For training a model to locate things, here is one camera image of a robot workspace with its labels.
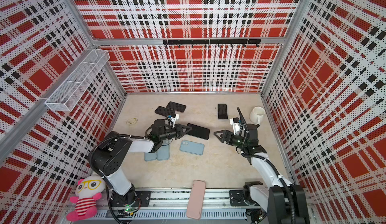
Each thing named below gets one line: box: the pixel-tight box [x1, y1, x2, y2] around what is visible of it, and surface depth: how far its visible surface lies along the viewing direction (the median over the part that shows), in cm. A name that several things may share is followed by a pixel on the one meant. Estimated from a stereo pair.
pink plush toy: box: [66, 174, 106, 222], surface depth 71 cm
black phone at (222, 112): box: [217, 103, 228, 120], surface depth 113 cm
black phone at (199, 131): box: [186, 123, 211, 140], surface depth 89 cm
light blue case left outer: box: [144, 151, 158, 162], surface depth 90 cm
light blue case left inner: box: [156, 138, 173, 161], surface depth 90 cm
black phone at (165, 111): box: [154, 105, 176, 118], surface depth 113 cm
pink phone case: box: [185, 179, 207, 220], surface depth 75 cm
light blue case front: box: [179, 140, 205, 156], surface depth 93 cm
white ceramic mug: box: [249, 106, 266, 126], surface depth 101 cm
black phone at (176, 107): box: [166, 101, 187, 113], surface depth 115 cm
